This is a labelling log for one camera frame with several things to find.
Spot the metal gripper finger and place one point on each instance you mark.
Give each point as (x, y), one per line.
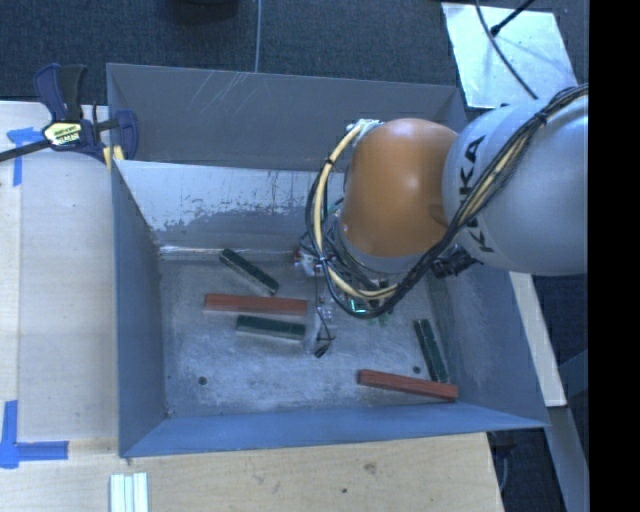
(314, 330)
(307, 262)

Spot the dark green flat block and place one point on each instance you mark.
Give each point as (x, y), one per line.
(270, 327)
(432, 351)
(250, 271)

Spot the red-brown flat block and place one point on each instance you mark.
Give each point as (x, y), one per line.
(407, 385)
(255, 304)

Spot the grey metal bin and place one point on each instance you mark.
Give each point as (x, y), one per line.
(240, 380)

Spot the pale wood board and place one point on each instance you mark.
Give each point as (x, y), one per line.
(65, 300)

